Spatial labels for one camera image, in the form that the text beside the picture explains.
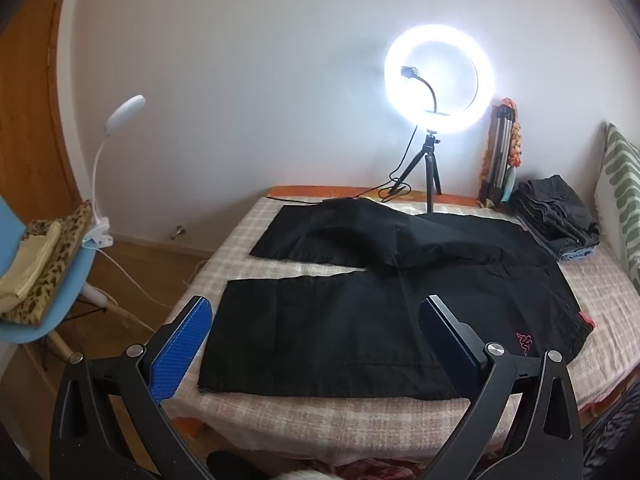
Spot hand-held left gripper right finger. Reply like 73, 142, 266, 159
419, 294, 586, 480

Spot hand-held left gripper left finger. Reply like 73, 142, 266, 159
48, 295, 216, 480

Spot black pants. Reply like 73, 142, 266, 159
198, 197, 597, 401

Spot grey houndstooth folded pants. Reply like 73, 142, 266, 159
512, 175, 601, 256

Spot blue chair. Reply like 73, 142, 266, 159
0, 195, 157, 361

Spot red patterned cloth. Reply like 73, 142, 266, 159
335, 460, 426, 480

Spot leopard print cloth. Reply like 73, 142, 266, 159
0, 200, 96, 326

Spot blue folded jeans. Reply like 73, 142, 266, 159
559, 246, 599, 264

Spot cream folded cloth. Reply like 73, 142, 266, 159
0, 222, 63, 313

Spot black tripod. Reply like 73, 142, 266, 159
389, 130, 443, 213

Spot dark striped cloth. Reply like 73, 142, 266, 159
582, 385, 640, 471

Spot orange bed sheet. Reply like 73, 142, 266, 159
267, 185, 501, 208

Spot folded metal stand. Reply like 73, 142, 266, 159
487, 105, 516, 203

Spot colourful braided cloth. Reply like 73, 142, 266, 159
480, 96, 526, 208

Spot green patterned pillow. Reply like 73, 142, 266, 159
592, 122, 640, 296

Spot white clip lamp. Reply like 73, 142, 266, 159
80, 94, 147, 251

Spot black gooseneck phone holder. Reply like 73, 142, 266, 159
400, 65, 441, 115

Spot wooden door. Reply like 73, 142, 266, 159
0, 20, 83, 226

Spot white lamp cable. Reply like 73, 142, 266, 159
95, 247, 158, 333

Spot black ring light cable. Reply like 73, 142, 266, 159
265, 127, 418, 206

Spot white ring light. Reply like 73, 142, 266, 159
384, 23, 496, 135

